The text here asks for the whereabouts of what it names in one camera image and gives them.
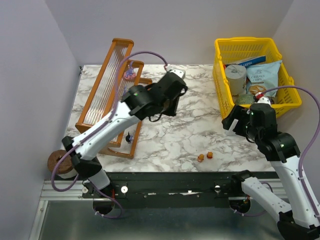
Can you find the purple donkey red base toy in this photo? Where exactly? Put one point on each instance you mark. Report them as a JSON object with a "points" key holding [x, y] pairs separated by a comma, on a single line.
{"points": [[125, 90]]}

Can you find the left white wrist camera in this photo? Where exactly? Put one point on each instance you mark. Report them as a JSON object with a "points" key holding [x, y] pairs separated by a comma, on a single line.
{"points": [[172, 69]]}

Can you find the brown topped white roll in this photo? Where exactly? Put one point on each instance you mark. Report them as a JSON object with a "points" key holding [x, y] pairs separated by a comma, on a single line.
{"points": [[65, 169]]}

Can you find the orange bear toy front left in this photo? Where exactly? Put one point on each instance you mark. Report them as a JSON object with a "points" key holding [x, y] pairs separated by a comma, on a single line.
{"points": [[200, 158]]}

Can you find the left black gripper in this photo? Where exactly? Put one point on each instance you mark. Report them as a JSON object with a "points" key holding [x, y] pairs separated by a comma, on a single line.
{"points": [[173, 105]]}

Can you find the green round item in basket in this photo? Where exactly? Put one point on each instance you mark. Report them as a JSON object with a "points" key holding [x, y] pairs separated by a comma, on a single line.
{"points": [[245, 99]]}

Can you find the orange bear toy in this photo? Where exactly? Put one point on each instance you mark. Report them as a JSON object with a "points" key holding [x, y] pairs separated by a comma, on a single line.
{"points": [[209, 155], [200, 158]]}

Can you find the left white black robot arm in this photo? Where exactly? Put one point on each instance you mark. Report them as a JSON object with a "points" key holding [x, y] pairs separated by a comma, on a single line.
{"points": [[138, 103]]}

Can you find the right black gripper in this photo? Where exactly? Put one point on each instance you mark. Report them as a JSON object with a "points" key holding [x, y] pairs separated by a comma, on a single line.
{"points": [[235, 120]]}

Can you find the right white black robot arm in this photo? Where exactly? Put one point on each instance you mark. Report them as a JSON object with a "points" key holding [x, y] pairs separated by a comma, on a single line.
{"points": [[298, 219]]}

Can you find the light blue chips bag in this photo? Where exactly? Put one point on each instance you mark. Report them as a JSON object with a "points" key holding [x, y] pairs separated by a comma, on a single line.
{"points": [[262, 77]]}

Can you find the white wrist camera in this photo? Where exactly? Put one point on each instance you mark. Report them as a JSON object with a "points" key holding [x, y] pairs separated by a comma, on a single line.
{"points": [[260, 98], [172, 69]]}

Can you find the orange bear toy front right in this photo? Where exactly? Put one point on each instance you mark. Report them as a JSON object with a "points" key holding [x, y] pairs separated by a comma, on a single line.
{"points": [[209, 155]]}

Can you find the black hat donkey toy front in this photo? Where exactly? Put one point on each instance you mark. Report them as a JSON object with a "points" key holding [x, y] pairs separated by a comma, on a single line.
{"points": [[129, 138]]}

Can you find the grey cylindrical canister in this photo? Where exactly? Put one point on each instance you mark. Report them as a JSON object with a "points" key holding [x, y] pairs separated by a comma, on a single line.
{"points": [[236, 76]]}

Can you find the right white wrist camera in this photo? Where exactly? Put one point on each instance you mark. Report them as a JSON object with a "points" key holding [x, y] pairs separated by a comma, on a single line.
{"points": [[260, 98]]}

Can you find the dark blue box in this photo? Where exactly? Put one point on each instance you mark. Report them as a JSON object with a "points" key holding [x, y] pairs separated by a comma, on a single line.
{"points": [[247, 62]]}

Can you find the brown tiered acrylic shelf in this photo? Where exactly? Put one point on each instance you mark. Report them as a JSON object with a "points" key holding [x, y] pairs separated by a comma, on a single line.
{"points": [[108, 85]]}

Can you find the yellow plastic basket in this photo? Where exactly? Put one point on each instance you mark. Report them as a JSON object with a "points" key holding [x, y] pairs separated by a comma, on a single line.
{"points": [[283, 98]]}

